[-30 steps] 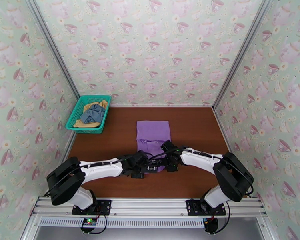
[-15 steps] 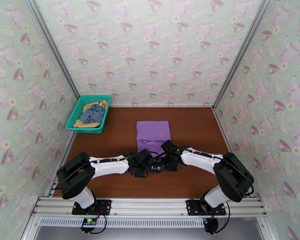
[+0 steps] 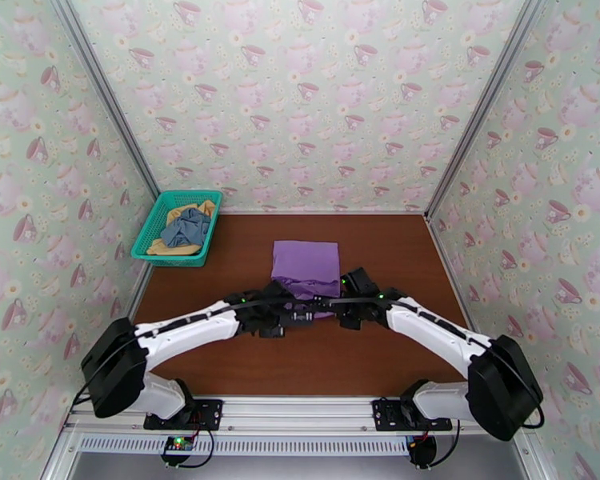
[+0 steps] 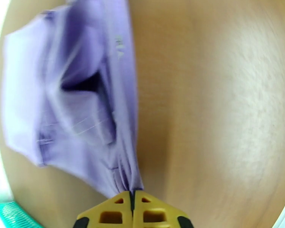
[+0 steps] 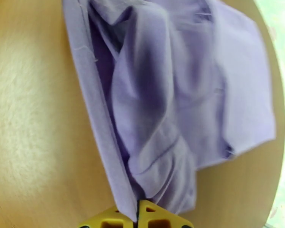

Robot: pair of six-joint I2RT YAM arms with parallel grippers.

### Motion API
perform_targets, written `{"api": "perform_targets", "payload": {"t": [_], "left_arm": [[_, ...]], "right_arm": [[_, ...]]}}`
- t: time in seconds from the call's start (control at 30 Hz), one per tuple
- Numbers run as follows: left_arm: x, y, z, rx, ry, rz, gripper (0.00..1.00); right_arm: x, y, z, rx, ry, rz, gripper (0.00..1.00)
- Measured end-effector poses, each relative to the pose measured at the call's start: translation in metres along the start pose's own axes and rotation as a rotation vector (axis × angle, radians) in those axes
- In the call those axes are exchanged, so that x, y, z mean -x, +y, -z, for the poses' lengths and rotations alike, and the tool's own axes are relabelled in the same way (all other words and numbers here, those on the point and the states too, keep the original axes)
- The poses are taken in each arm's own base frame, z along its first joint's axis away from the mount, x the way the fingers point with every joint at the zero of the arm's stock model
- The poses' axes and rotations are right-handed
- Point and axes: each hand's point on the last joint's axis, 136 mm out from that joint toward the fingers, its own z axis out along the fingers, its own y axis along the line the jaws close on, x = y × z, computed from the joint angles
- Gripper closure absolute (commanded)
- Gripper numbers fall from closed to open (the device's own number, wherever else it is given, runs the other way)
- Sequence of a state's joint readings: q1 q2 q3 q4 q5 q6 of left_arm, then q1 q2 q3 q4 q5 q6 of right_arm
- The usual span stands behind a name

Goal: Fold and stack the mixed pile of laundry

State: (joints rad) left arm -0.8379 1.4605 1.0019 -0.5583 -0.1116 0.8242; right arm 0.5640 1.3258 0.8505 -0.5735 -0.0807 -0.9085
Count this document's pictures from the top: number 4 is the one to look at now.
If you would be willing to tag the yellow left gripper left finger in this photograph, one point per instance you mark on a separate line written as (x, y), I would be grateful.
(104, 208)

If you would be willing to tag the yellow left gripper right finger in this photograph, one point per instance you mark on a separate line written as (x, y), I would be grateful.
(161, 208)

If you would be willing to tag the purple shirt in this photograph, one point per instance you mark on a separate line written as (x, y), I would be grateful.
(38, 92)

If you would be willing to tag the green plastic mesh basket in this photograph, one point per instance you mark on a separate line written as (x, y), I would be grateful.
(7, 213)

